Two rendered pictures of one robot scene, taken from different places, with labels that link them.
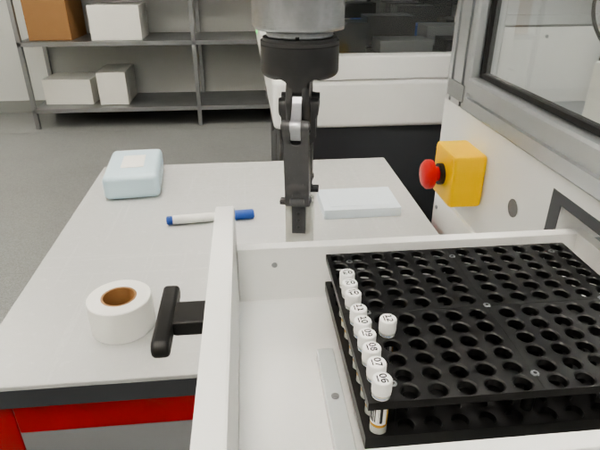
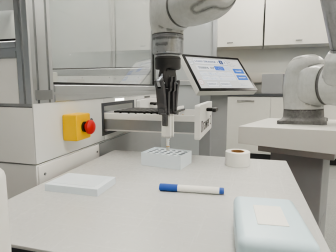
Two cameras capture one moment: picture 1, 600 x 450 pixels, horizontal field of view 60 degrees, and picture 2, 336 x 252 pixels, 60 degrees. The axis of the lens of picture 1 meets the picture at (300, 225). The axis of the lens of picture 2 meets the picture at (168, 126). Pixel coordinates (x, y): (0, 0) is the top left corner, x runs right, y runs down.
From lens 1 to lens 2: 1.37 m
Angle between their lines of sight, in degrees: 140
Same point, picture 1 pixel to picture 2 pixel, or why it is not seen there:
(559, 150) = (98, 92)
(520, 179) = (91, 109)
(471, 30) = (49, 60)
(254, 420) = not seen: hidden behind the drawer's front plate
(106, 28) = not seen: outside the picture
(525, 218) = (96, 119)
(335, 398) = not seen: hidden behind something
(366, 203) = (83, 176)
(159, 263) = (226, 177)
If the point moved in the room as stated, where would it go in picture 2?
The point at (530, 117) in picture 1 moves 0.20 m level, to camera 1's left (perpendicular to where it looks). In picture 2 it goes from (91, 87) to (148, 87)
